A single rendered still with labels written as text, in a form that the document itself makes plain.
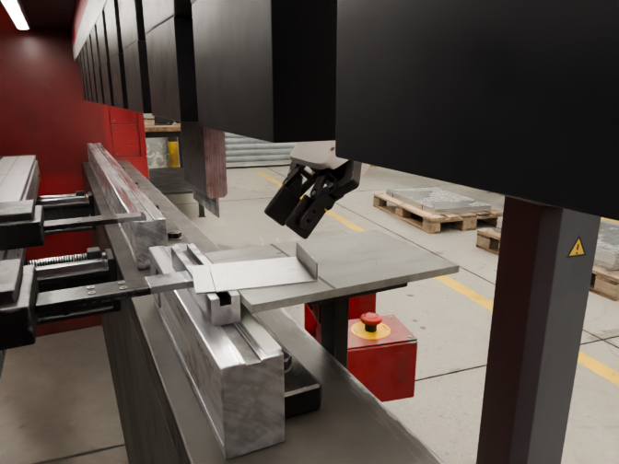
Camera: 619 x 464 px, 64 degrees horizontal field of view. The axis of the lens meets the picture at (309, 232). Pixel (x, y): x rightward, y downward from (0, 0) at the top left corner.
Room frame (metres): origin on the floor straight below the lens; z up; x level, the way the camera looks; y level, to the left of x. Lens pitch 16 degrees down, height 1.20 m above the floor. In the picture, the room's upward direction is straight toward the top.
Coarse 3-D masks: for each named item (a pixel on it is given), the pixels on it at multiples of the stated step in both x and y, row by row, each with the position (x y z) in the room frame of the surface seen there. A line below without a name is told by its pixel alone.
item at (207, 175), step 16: (192, 128) 0.51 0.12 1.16; (208, 128) 0.47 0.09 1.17; (192, 144) 0.51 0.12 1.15; (208, 144) 0.47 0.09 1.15; (224, 144) 0.47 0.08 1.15; (192, 160) 0.52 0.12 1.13; (208, 160) 0.47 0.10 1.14; (224, 160) 0.47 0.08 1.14; (192, 176) 0.52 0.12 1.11; (208, 176) 0.47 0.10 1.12; (224, 176) 0.47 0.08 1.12; (208, 192) 0.47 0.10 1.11; (224, 192) 0.47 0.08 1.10; (208, 208) 0.50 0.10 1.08
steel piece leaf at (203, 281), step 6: (192, 270) 0.53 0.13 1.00; (198, 270) 0.53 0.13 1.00; (204, 270) 0.53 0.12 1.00; (198, 276) 0.51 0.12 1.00; (204, 276) 0.51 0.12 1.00; (210, 276) 0.51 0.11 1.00; (198, 282) 0.50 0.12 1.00; (204, 282) 0.50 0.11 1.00; (210, 282) 0.50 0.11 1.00; (198, 288) 0.48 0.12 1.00; (204, 288) 0.48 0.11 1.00; (210, 288) 0.48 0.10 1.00; (198, 294) 0.47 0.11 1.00
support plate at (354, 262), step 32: (224, 256) 0.59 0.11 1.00; (256, 256) 0.59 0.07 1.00; (320, 256) 0.59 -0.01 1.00; (352, 256) 0.59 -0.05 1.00; (384, 256) 0.59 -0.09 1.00; (416, 256) 0.59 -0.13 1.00; (256, 288) 0.48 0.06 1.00; (288, 288) 0.48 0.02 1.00; (320, 288) 0.48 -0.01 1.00; (352, 288) 0.49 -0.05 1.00
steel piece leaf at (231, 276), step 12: (300, 252) 0.56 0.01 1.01; (216, 264) 0.55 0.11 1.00; (228, 264) 0.55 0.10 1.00; (240, 264) 0.55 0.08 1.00; (252, 264) 0.55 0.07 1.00; (264, 264) 0.55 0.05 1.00; (276, 264) 0.55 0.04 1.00; (288, 264) 0.55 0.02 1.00; (300, 264) 0.55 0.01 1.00; (312, 264) 0.52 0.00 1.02; (216, 276) 0.51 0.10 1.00; (228, 276) 0.51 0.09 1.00; (240, 276) 0.51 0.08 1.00; (252, 276) 0.51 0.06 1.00; (264, 276) 0.51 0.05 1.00; (276, 276) 0.51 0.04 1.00; (288, 276) 0.51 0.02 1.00; (300, 276) 0.51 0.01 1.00; (312, 276) 0.51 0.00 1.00; (216, 288) 0.48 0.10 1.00; (228, 288) 0.48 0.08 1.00; (240, 288) 0.48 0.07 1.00; (252, 288) 0.48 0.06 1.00
